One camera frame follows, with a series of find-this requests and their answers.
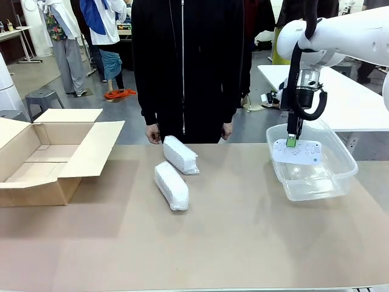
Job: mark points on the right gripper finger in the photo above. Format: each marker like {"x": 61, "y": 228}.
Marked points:
{"x": 300, "y": 129}
{"x": 292, "y": 141}

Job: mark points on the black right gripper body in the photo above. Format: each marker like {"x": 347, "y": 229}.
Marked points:
{"x": 305, "y": 97}

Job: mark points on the unwrapped white digital clock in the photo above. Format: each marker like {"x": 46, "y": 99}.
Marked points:
{"x": 307, "y": 153}

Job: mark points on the bubble-wrapped white clock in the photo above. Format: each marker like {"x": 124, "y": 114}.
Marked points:
{"x": 171, "y": 188}
{"x": 180, "y": 155}

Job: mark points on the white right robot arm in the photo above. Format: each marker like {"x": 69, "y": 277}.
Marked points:
{"x": 349, "y": 36}

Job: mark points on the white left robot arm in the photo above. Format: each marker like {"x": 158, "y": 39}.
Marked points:
{"x": 7, "y": 88}

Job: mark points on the person's left hand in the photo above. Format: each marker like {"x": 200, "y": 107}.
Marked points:
{"x": 227, "y": 132}

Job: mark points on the person's right hand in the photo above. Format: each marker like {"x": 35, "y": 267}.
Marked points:
{"x": 152, "y": 134}

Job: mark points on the clear plastic container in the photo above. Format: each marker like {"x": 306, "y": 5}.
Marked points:
{"x": 316, "y": 182}

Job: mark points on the person with yellow apron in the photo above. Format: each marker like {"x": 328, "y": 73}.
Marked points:
{"x": 281, "y": 45}

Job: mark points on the person in black hoodie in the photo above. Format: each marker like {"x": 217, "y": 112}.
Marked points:
{"x": 188, "y": 67}

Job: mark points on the orange cloth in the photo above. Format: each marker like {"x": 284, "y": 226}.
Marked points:
{"x": 120, "y": 93}

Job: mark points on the person in blue white jacket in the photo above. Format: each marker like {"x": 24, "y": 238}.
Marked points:
{"x": 104, "y": 27}

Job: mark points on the mannequin with floral shirt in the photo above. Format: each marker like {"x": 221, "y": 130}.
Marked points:
{"x": 65, "y": 45}

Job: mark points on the open cardboard box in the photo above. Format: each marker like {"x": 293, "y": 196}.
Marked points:
{"x": 45, "y": 152}

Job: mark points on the grey metal stool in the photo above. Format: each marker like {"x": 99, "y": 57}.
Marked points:
{"x": 44, "y": 97}

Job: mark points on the white desk with bottles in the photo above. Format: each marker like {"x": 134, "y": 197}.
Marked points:
{"x": 18, "y": 30}

